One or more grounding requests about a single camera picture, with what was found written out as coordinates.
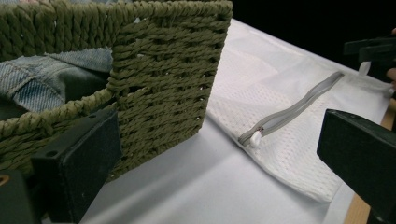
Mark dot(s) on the white mesh laundry bag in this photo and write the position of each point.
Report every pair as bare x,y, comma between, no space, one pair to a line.
295,161

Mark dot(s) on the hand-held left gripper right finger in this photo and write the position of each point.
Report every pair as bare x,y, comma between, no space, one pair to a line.
361,155

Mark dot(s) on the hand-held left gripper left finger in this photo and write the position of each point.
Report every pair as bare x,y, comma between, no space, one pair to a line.
77,168

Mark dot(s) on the white table sheet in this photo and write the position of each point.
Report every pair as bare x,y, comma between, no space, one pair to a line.
186,186

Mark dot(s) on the green woven basket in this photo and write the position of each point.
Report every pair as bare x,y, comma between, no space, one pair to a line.
162,77

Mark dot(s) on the blue denim jeans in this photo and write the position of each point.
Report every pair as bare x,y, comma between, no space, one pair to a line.
31,81

